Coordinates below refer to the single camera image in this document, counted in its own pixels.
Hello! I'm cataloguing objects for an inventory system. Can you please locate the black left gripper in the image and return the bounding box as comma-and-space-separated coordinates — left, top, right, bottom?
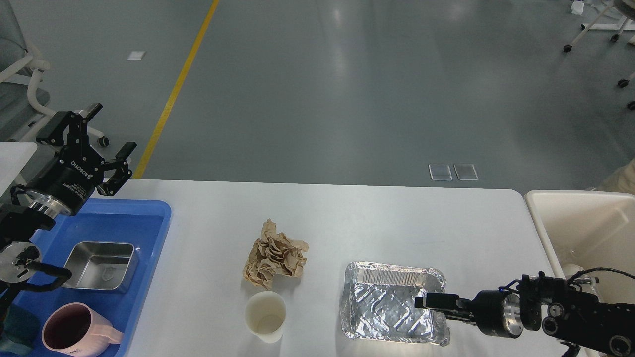
25, 103, 137, 217

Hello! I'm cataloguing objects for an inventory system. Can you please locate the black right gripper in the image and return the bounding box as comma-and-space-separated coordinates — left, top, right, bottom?
415, 290, 524, 339

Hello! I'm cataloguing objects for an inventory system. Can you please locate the aluminium foil tray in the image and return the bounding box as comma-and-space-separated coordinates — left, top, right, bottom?
340, 261, 450, 347

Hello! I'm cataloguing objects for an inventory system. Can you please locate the stainless steel square container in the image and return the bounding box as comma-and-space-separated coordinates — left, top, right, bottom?
62, 241, 138, 294

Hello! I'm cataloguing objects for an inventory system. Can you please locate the pink mug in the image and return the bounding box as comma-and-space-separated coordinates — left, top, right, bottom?
41, 302, 124, 357

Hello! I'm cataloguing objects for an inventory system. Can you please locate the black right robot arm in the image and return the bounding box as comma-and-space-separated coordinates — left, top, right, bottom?
414, 270, 635, 357

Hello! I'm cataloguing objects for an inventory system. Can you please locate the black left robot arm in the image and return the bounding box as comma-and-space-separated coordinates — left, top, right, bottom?
0, 103, 136, 339

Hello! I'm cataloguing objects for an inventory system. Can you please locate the white side table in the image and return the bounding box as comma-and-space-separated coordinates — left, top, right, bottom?
0, 142, 38, 195

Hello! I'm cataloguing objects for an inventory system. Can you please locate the white grey office chair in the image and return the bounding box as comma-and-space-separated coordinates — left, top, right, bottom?
0, 0, 110, 148

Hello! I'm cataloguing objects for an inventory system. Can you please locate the blue plastic tray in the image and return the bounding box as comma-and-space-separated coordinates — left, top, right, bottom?
13, 198, 172, 357

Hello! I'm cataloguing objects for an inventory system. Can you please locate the clear plastic container in bin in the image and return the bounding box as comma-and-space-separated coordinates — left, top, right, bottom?
562, 263, 599, 285

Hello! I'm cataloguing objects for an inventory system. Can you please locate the left clear floor plate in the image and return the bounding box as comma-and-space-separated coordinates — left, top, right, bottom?
428, 164, 453, 181

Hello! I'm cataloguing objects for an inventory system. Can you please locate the clear floor plate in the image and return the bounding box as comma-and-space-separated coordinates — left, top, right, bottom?
453, 164, 479, 181
428, 164, 453, 181

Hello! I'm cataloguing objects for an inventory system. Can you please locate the right clear floor plate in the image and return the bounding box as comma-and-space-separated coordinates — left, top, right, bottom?
453, 164, 479, 181

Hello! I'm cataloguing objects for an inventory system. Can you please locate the beige waste bin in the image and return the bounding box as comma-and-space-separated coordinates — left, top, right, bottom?
524, 190, 635, 303

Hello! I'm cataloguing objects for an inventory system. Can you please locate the crumpled brown paper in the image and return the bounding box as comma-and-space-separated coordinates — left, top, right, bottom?
243, 219, 310, 290

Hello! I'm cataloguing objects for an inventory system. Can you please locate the white paper cup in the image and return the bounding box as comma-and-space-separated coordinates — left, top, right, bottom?
245, 291, 287, 344

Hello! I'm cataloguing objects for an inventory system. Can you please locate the teal cup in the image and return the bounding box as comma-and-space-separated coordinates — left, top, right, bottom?
0, 304, 40, 357

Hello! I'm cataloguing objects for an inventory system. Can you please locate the person in black shirt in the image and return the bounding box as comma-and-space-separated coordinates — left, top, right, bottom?
596, 158, 635, 195

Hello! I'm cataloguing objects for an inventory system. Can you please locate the white rolling stand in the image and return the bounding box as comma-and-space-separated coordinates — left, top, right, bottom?
563, 0, 635, 113

